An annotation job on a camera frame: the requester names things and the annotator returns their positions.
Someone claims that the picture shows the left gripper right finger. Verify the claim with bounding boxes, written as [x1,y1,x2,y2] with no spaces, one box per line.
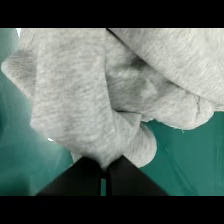
[105,155,170,197]

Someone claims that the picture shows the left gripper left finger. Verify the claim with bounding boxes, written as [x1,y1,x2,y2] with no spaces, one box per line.
[35,155,103,197]

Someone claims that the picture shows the grey garment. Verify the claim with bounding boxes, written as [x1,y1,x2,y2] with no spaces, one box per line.
[0,28,224,172]

